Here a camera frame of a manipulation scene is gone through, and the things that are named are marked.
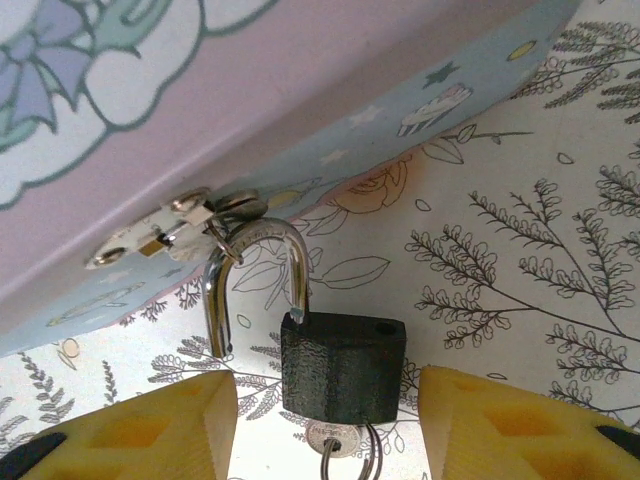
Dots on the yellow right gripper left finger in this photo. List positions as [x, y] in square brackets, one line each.
[150, 440]

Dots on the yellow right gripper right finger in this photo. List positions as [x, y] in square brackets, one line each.
[525, 440]

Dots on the silver key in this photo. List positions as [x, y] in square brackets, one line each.
[330, 435]

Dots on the black padlock silver shackle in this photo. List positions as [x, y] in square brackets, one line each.
[340, 370]

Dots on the silver metal hasp latch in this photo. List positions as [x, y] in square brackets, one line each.
[185, 225]

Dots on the floral print tablecloth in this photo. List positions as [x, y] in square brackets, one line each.
[500, 200]

